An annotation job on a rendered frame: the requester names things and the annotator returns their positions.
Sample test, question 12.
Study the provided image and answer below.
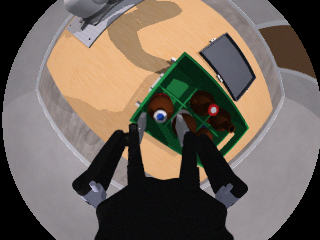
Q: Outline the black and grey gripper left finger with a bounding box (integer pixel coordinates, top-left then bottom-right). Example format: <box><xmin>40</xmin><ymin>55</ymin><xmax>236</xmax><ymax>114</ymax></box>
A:
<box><xmin>72</xmin><ymin>112</ymin><xmax>152</xmax><ymax>218</ymax></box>

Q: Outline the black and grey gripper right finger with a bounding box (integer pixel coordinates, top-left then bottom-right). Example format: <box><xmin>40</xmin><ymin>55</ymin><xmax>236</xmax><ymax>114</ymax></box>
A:
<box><xmin>175</xmin><ymin>114</ymin><xmax>248</xmax><ymax>217</ymax></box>

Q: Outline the green bottle crate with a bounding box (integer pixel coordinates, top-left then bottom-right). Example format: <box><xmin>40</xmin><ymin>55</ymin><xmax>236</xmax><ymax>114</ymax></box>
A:
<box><xmin>129</xmin><ymin>52</ymin><xmax>249</xmax><ymax>156</ymax></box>

